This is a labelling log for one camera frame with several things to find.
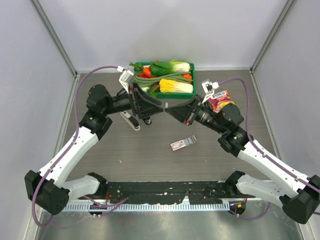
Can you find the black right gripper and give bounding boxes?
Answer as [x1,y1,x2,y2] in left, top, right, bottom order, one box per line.
[165,93,227,135]

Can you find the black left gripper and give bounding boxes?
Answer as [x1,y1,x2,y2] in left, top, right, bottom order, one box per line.
[103,81,164,119]

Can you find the black deli stapler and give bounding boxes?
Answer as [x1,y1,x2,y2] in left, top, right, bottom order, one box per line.
[142,116,152,126]

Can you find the red white staple box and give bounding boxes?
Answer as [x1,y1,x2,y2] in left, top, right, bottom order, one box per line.
[170,135,197,151]

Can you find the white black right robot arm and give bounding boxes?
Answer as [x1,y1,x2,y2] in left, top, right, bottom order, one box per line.
[165,95,320,224]

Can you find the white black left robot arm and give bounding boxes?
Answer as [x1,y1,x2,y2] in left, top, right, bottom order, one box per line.
[24,83,163,216]

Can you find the green plastic tray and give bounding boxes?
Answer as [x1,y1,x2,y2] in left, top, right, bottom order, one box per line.
[129,61,197,99]

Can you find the toy green long beans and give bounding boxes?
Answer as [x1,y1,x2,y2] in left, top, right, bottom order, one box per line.
[133,71,195,87]

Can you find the toy yellow napa cabbage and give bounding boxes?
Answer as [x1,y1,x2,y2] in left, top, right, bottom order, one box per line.
[159,78,194,94]

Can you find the Fox's candy bag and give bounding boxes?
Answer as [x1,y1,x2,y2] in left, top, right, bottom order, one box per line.
[208,89,235,113]

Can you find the toy orange carrot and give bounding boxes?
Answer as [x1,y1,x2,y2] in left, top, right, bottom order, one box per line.
[142,67,152,78]

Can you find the toy bok choy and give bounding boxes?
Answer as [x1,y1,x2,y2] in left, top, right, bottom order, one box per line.
[149,61,191,76]

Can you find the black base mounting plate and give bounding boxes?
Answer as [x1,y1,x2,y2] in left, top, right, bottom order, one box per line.
[102,181,253,205]

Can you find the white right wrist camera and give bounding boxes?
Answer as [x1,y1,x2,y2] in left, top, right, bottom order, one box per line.
[201,79,219,104]

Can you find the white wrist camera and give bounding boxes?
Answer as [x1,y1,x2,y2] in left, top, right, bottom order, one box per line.
[118,69,134,94]
[201,79,219,104]

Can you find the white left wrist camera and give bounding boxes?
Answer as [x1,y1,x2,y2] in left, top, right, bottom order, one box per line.
[118,69,134,94]

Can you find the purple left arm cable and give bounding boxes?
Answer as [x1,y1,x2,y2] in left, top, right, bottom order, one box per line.
[32,65,126,228]

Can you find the aluminium frame rail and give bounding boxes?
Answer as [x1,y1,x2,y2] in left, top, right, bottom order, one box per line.
[31,179,305,212]

